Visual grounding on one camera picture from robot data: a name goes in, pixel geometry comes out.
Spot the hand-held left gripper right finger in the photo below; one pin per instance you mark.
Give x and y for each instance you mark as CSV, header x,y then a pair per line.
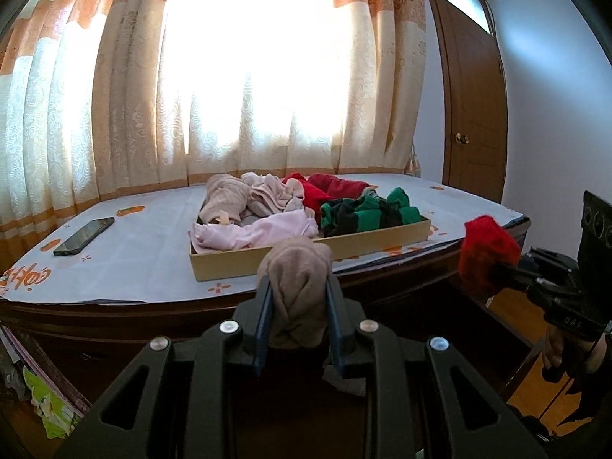
x,y
334,325

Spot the black smartphone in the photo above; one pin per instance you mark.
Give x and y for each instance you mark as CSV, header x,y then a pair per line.
x,y
83,236

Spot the pale pink garment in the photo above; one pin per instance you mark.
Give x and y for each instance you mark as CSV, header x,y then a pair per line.
x,y
258,236

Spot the cardboard tray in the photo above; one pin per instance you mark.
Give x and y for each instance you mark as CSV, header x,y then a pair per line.
x,y
382,239

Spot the brown wooden cabinet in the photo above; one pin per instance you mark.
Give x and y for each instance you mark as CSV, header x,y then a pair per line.
x,y
95,334

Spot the green black striped underwear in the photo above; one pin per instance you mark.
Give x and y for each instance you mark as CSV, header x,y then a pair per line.
x,y
368,217

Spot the curtain tassel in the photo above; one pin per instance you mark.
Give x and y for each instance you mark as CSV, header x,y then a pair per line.
x,y
412,165

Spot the dark red underwear roll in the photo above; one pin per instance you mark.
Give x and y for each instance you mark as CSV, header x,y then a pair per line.
x,y
487,244

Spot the bright red underwear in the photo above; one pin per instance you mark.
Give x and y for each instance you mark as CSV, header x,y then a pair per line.
x,y
313,196

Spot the beige ribbed underwear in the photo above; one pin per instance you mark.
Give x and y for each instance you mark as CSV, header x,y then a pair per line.
x,y
224,198

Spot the green yellow printed cloth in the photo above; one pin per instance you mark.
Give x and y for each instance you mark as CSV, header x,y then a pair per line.
x,y
50,401

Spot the crimson underwear with grey waistband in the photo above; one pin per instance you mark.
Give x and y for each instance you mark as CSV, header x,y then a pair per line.
x,y
344,185

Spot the brass door knob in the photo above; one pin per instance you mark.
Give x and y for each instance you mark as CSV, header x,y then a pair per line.
x,y
462,139

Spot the cream patterned curtain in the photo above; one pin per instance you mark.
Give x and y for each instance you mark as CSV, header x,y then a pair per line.
x,y
119,105

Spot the beige underwear roll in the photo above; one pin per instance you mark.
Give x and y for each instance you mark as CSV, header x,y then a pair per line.
x,y
296,287

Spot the person's right hand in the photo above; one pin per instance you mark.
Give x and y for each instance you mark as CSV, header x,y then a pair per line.
x,y
557,354

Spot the pink dotted underwear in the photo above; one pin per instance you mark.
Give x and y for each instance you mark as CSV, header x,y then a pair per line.
x,y
270,193

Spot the pink striped cloth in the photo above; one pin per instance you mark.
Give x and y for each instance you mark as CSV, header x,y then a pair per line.
x,y
48,368

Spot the brown wooden drawer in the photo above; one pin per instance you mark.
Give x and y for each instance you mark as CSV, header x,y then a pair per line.
x,y
478,320

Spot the brown wooden door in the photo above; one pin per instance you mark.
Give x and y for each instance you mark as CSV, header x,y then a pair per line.
x,y
473,105

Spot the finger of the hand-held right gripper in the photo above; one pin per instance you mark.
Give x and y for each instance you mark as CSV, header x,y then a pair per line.
x,y
521,277
550,262

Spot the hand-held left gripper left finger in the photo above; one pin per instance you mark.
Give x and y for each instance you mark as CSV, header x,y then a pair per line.
x,y
263,325

